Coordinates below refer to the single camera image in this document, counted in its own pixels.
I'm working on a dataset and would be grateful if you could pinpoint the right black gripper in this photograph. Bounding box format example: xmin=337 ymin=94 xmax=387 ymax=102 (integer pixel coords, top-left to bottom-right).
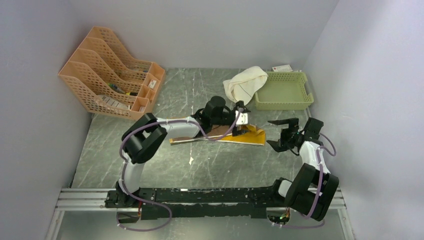
xmin=267 ymin=118 xmax=303 ymax=153

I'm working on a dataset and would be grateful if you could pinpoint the yellow brown bear towel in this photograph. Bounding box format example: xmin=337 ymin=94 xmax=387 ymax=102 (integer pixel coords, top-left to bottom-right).
xmin=169 ymin=124 xmax=266 ymax=146

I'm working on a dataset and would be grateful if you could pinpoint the orange plastic file organizer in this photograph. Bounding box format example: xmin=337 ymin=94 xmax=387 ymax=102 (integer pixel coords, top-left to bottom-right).
xmin=58 ymin=26 xmax=166 ymax=121

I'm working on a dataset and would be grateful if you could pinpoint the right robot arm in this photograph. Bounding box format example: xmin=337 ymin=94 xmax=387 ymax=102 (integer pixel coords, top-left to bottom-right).
xmin=267 ymin=117 xmax=340 ymax=221

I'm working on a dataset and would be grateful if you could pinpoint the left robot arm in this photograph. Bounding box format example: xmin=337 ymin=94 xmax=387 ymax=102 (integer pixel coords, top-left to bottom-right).
xmin=105 ymin=96 xmax=250 ymax=208

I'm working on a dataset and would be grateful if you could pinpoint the green plastic basket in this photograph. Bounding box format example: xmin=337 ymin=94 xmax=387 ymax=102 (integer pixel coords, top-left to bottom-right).
xmin=254 ymin=71 xmax=315 ymax=111

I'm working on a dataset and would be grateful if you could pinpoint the cream white towel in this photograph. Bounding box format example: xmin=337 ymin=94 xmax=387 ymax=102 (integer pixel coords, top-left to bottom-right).
xmin=223 ymin=66 xmax=268 ymax=105

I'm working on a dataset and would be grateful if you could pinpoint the white red card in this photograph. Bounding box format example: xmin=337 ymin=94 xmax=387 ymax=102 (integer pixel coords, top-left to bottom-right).
xmin=272 ymin=64 xmax=293 ymax=72

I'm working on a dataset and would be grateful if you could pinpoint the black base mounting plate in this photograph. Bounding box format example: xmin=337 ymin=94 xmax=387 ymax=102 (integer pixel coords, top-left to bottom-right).
xmin=104 ymin=186 xmax=285 ymax=220

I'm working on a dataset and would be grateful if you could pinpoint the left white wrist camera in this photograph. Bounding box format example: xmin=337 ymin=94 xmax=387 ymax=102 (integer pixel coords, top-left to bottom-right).
xmin=235 ymin=110 xmax=249 ymax=126

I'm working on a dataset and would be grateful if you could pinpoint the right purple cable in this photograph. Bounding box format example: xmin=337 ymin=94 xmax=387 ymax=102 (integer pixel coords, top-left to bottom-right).
xmin=271 ymin=132 xmax=337 ymax=230

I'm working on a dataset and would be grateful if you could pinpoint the purple cable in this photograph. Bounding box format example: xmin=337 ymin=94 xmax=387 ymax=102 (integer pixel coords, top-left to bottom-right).
xmin=271 ymin=132 xmax=337 ymax=230
xmin=115 ymin=110 xmax=243 ymax=233

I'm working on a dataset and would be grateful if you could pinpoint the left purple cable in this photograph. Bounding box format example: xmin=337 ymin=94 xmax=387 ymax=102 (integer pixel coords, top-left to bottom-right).
xmin=115 ymin=110 xmax=243 ymax=233

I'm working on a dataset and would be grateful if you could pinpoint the aluminium rail frame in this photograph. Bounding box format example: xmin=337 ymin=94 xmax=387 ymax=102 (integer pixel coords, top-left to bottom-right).
xmin=44 ymin=187 xmax=355 ymax=240

